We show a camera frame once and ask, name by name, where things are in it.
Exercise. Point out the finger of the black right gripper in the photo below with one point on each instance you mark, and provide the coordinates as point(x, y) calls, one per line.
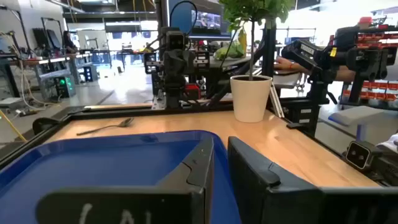
point(150, 63)
point(202, 62)

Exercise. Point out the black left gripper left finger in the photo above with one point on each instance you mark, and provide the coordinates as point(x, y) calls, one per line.
point(124, 205)

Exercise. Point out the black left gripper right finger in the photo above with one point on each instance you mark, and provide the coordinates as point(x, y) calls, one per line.
point(280, 202)

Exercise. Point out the dark metal spoon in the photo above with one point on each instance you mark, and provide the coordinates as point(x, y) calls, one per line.
point(102, 127)

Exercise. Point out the person's forearm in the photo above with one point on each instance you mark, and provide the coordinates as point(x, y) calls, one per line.
point(300, 67)

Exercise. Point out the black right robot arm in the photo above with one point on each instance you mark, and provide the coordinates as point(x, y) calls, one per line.
point(172, 99)

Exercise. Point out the black background robot arm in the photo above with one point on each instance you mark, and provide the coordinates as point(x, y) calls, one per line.
point(311, 54)

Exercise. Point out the blue plastic tray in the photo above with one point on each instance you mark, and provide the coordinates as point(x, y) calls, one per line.
point(93, 168)

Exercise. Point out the green bag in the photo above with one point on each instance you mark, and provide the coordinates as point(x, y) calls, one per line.
point(228, 51)

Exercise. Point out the blue monitor screen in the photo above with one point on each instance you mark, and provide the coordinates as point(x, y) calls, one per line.
point(206, 20)

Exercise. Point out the white plant pot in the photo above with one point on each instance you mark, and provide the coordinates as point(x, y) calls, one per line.
point(250, 99)

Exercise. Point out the green leafy plant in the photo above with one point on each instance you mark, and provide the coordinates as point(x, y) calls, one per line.
point(248, 9)

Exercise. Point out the person's hand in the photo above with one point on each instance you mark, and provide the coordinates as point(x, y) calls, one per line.
point(283, 64)

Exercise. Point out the person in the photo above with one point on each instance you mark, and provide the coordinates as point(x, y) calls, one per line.
point(69, 42)

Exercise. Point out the grey laptop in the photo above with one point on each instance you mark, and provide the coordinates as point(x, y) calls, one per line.
point(286, 80)

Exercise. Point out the computer tower with green light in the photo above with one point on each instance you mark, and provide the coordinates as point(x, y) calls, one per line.
point(63, 85)

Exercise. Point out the red parts bin shelf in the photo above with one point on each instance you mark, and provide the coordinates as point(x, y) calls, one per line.
point(377, 85)

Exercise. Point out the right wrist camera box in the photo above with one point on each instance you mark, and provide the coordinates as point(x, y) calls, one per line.
point(176, 40)

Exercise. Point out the table-level camera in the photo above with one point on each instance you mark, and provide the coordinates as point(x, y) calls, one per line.
point(357, 154)

